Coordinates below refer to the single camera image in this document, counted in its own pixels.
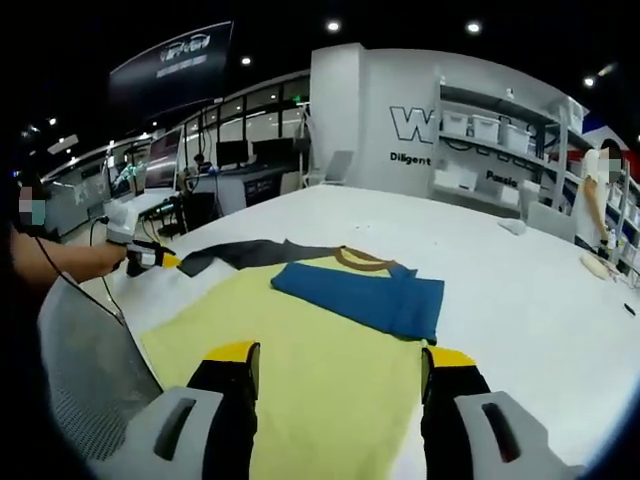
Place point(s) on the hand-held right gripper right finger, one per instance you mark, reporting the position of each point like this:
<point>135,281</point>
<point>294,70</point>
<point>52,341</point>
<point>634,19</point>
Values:
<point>465,435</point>

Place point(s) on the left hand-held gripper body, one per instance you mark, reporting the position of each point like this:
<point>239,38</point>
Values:
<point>122,222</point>

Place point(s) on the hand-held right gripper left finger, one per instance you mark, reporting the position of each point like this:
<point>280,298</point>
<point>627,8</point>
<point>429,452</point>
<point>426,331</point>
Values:
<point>200,430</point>

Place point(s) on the yellow grey blue garment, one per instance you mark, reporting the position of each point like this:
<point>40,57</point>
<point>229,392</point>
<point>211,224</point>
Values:
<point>330,380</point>

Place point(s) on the person's left hand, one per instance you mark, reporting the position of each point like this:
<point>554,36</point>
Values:
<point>106,261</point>

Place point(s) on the large tilted monitor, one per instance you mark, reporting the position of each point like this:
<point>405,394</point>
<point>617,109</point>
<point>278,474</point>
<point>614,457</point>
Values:
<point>165,157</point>

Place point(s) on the grey mesh office chair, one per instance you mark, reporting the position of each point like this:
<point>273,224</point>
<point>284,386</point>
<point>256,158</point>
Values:
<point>85,360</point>

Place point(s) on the black computer monitor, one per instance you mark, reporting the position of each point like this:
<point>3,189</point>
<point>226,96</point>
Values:
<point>232,154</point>
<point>270,150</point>

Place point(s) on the dark hanging screen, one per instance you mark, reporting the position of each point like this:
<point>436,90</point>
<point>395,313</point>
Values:
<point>170,70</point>

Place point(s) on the black marker pen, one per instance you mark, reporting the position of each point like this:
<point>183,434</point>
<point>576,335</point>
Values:
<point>629,308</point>

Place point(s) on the white cloth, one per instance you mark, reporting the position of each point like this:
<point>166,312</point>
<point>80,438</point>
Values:
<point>511,227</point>

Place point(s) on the beige cloth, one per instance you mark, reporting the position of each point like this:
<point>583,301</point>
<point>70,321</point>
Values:
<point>597,265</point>

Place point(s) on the white chair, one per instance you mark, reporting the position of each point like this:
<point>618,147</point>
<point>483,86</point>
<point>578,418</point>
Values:
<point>547,215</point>

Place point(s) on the white cardboard box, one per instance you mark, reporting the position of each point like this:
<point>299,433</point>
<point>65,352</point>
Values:
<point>455,179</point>

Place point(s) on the grey metal storage shelf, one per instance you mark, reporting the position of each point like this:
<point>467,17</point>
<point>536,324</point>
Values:
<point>500,155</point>

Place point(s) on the group of ceiling spotlights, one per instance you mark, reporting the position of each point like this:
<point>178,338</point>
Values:
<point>327,25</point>

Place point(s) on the white storage bin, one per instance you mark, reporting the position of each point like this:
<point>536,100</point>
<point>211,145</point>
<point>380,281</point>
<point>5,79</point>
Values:
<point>515,136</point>
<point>486,128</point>
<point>459,124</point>

